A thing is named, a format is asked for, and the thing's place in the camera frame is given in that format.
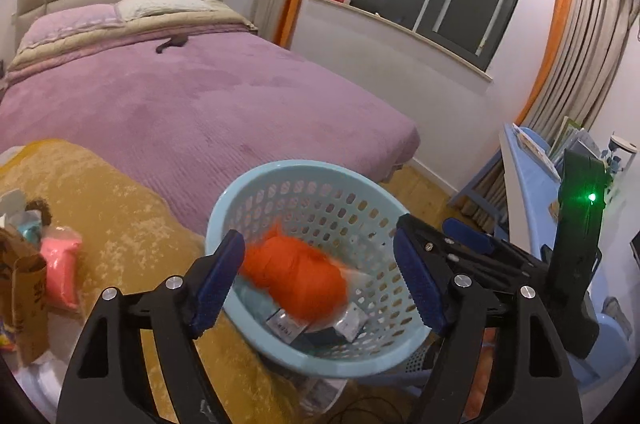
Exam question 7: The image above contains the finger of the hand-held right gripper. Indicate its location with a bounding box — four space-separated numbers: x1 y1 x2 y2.
442 218 548 300

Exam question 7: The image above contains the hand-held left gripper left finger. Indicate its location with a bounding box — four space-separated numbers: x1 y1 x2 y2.
56 229 247 424

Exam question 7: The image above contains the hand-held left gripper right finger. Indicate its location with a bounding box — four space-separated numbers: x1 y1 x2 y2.
392 213 585 424

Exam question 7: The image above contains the orange fluffy item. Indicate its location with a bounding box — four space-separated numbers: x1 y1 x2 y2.
239 224 350 322

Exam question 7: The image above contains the light blue plastic basket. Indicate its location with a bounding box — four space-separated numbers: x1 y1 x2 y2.
205 160 435 380

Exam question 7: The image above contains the pink packet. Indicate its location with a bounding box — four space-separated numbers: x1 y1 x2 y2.
39 234 83 312

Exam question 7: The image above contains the brown cardboard tube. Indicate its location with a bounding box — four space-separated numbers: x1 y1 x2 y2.
11 254 48 365

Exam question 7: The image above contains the brown fuzzy ball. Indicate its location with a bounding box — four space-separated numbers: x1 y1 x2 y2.
25 199 53 227

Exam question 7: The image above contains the teal and white packet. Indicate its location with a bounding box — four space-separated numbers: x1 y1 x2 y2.
15 211 43 250

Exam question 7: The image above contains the brown cardboard piece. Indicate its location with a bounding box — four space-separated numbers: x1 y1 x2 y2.
0 226 22 320

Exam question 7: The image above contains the pale teal packet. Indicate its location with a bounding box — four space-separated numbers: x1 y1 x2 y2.
235 279 281 320

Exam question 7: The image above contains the light blue desk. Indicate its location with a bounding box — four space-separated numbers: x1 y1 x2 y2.
447 122 566 255

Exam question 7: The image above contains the white plastic packet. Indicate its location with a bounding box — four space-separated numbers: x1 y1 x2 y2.
332 299 368 340

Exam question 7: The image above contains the light blue plastic chair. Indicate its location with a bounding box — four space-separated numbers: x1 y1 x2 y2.
575 309 632 397

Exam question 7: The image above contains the yellow bear print blanket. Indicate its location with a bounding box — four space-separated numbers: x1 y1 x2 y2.
0 139 311 424

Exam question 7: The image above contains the row of books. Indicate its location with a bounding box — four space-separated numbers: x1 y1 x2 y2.
512 116 601 180

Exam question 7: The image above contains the white round container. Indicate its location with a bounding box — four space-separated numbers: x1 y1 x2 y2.
607 134 638 175

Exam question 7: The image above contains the purple bed blanket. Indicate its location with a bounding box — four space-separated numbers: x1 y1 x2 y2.
0 21 421 235

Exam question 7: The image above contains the dark brown object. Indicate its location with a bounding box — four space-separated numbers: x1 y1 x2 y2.
155 35 191 55

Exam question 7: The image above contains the beige folded quilt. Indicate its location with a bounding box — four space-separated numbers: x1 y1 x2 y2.
7 1 258 72

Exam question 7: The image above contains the pink patterned quilt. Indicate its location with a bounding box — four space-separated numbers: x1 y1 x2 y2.
2 29 256 87

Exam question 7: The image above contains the white dotted pillow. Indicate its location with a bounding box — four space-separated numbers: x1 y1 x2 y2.
116 0 216 22

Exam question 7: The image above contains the purple pillow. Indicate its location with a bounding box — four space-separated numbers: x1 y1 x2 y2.
17 4 123 50

